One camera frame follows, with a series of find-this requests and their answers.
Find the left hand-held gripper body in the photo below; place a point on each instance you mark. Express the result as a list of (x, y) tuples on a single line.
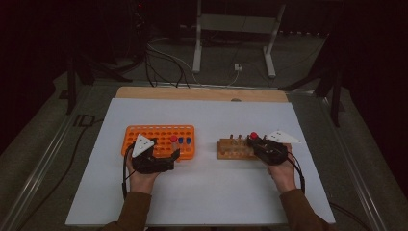
[(150, 165)]

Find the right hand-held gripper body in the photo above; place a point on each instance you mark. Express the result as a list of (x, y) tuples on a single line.
[(272, 154)]

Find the clear tube with red cap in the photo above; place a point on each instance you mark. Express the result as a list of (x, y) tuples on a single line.
[(254, 135), (173, 139)]

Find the orange plastic tube rack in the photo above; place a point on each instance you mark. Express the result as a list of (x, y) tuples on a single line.
[(163, 133)]

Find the clear tube with blue cap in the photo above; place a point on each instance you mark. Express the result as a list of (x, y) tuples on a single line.
[(188, 140), (181, 140)]

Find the wooden tube rack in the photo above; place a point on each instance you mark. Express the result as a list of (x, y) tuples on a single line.
[(232, 150)]

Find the person's left hand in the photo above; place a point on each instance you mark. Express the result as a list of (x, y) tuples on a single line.
[(141, 183)]

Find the person's right hand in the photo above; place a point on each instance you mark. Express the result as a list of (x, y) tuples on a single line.
[(284, 178)]

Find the white table mat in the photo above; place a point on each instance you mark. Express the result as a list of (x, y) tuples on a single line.
[(205, 186)]

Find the white plug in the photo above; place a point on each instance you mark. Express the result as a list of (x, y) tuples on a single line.
[(238, 67)]

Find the dark tripod stand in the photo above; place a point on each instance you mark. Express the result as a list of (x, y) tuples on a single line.
[(93, 72), (327, 80)]

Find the grey metal stand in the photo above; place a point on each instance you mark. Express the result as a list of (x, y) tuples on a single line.
[(235, 24)]

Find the aluminium floor rail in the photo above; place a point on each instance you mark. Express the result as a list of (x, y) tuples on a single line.
[(41, 160), (352, 160)]

